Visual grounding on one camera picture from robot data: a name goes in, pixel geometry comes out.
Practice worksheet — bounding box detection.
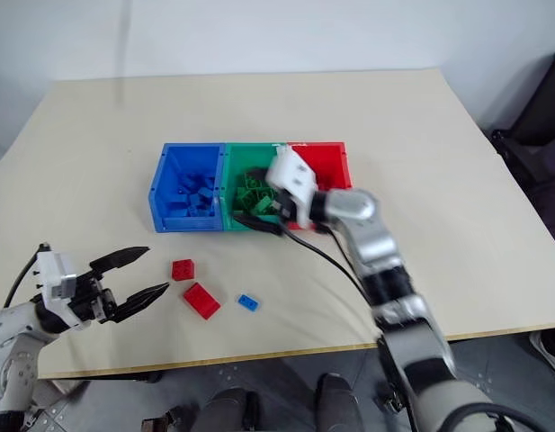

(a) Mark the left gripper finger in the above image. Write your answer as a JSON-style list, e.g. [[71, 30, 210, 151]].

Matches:
[[88, 245, 151, 273], [111, 282, 172, 324]]

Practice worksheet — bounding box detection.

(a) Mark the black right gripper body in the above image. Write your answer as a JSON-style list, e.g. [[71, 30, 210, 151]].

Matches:
[[269, 187, 301, 226]]

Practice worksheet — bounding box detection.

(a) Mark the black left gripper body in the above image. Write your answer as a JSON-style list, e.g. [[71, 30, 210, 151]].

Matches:
[[68, 268, 120, 326]]

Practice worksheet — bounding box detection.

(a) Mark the green block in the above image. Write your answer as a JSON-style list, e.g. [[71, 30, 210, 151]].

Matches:
[[253, 188, 279, 214], [240, 169, 267, 192], [233, 187, 256, 212]]

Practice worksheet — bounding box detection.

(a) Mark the green plastic bin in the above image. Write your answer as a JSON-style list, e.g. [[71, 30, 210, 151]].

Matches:
[[219, 142, 291, 233]]

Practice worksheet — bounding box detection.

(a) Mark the small square red block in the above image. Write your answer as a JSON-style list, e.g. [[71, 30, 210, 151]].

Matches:
[[170, 258, 199, 283]]

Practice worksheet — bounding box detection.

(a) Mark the long red block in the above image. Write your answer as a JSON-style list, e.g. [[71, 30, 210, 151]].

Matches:
[[182, 282, 222, 321]]

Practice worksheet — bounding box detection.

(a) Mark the red plastic bin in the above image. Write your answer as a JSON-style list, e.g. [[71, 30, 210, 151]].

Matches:
[[284, 141, 354, 231]]

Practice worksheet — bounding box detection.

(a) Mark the blue plastic bin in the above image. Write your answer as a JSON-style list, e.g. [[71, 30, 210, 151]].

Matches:
[[148, 142, 228, 234]]

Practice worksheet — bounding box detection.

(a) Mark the small flat blue block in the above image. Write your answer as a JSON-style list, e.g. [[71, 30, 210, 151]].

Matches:
[[237, 293, 264, 313]]

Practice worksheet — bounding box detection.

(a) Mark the black chair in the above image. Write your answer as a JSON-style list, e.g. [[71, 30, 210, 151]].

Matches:
[[489, 50, 555, 260]]

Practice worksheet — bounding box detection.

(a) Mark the white shoe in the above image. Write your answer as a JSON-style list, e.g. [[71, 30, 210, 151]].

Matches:
[[528, 330, 555, 375]]

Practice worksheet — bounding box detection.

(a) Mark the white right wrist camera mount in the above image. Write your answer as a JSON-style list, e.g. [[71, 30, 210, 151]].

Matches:
[[264, 145, 322, 230]]

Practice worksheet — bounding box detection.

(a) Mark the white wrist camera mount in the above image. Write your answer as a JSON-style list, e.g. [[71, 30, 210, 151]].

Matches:
[[33, 250, 92, 332], [264, 145, 322, 230]]

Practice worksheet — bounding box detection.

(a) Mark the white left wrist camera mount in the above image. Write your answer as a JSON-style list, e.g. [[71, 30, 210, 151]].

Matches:
[[33, 250, 92, 332]]

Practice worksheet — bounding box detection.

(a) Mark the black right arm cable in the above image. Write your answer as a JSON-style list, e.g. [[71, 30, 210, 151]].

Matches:
[[280, 227, 382, 319]]

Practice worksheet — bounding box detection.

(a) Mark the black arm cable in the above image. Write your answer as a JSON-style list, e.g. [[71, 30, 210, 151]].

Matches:
[[280, 227, 382, 319], [1, 243, 51, 308]]

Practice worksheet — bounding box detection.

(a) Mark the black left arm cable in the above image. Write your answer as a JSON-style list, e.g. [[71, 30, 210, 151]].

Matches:
[[1, 243, 51, 308]]

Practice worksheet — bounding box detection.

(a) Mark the black shoulder cable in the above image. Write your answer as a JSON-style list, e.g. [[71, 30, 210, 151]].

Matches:
[[442, 401, 555, 432]]

